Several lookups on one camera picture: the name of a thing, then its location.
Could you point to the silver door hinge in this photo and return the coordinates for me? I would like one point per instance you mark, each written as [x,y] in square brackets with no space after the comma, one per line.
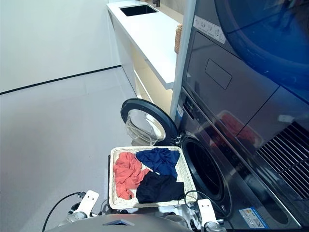
[178,143]
[178,138]

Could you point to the pale woven laundry basket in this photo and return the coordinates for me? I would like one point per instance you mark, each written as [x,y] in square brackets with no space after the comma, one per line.
[183,169]

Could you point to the white counter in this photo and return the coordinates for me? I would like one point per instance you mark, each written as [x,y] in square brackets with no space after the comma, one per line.
[149,36]

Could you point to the blue white energy label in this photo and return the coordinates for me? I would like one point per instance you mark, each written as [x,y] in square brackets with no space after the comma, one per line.
[253,217]

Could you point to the round washing machine door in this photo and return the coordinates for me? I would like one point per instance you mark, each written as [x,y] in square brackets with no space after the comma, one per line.
[154,113]

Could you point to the white dryer instruction sticker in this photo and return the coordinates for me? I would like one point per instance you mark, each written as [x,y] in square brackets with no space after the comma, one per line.
[210,29]

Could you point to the orange garment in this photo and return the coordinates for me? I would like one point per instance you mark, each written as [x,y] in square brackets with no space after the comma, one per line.
[125,174]

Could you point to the navy blue garment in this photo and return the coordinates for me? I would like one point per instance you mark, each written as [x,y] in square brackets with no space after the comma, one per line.
[159,159]

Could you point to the dark round dryer door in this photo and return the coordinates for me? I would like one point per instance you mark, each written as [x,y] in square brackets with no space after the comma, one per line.
[265,36]

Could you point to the dark sink faucet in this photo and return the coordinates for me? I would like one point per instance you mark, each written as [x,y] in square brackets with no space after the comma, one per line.
[156,2]

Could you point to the black sink basin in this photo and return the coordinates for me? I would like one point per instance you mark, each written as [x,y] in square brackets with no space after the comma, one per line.
[138,10]

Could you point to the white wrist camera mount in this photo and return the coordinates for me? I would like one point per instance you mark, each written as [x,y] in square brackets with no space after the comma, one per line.
[88,201]
[206,211]

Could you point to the white cabinet side panel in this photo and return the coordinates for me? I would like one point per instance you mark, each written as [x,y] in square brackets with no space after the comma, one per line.
[183,60]

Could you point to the small brown wicker basket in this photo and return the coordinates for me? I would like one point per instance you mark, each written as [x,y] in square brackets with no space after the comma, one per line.
[178,38]

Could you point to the grey dryer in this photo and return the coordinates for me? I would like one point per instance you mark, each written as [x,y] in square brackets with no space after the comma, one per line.
[229,96]

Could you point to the black garment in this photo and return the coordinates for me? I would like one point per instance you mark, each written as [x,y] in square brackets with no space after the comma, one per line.
[159,188]

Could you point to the small blue sticker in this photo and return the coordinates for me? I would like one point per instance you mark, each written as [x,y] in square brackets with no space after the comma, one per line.
[180,113]

